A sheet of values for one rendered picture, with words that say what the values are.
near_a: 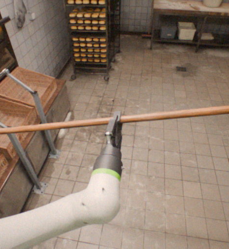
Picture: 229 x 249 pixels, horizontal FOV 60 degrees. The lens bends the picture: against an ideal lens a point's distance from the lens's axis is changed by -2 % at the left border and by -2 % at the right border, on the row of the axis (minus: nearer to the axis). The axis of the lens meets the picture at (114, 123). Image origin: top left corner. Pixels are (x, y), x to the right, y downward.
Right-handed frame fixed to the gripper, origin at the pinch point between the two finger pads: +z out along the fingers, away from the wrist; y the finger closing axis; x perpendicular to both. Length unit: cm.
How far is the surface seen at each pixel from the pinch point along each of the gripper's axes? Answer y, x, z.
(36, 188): 119, -129, 36
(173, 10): 72, 41, 411
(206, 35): 150, 113, 446
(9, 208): 91, -123, 0
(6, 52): 2, -156, 141
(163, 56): 155, 13, 384
